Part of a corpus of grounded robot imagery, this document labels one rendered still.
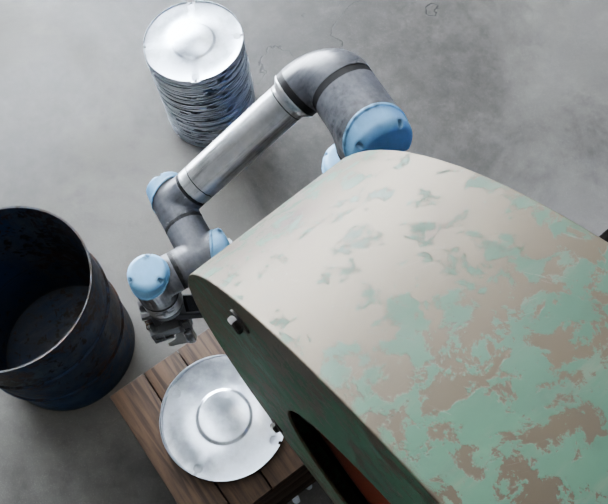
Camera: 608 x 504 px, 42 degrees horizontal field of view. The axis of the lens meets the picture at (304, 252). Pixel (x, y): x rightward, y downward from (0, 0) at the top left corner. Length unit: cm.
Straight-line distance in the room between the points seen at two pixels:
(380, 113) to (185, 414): 90
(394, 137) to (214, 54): 111
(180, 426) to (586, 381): 148
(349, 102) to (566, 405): 91
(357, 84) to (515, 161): 130
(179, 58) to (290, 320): 186
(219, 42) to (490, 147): 90
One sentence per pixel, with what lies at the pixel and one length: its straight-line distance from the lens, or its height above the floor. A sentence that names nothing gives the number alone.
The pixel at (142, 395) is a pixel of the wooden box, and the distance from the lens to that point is 191.
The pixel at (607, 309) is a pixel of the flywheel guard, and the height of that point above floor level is 173.
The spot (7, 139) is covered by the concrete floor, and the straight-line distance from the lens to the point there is 277.
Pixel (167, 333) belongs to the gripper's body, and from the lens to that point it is 160.
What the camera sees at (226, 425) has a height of 37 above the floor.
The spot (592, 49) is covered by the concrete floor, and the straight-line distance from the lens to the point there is 284.
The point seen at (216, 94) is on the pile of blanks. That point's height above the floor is 27.
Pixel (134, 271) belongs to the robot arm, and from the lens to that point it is 141.
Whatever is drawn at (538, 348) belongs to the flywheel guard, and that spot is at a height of 173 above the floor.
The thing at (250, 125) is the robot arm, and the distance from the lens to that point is 140.
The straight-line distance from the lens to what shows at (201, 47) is 233.
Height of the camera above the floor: 215
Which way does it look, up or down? 66 degrees down
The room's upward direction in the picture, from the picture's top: 8 degrees counter-clockwise
